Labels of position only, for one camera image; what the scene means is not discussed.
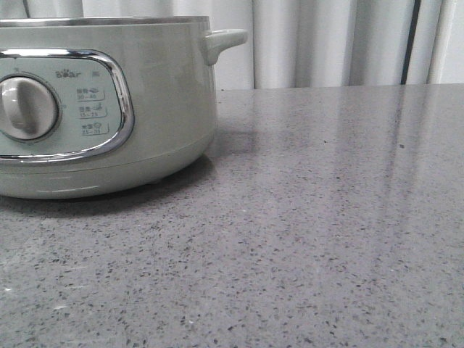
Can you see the pale green electric pot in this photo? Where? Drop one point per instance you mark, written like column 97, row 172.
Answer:
column 95, row 105

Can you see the white curtain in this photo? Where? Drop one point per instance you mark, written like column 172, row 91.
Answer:
column 307, row 43

